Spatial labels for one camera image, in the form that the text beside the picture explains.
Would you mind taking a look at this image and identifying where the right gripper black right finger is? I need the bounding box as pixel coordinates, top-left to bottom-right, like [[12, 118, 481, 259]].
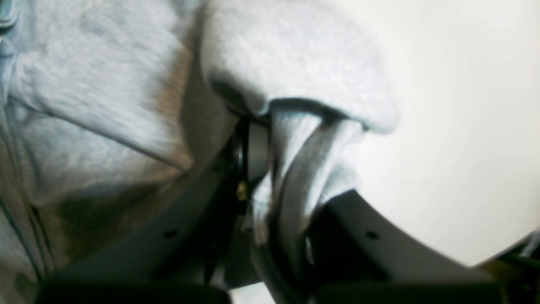
[[303, 190, 505, 304]]

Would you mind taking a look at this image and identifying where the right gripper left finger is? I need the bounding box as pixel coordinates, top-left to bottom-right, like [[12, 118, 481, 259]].
[[35, 119, 269, 304]]

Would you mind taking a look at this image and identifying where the grey T-shirt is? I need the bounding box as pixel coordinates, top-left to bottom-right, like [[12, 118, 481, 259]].
[[1, 0, 399, 304]]

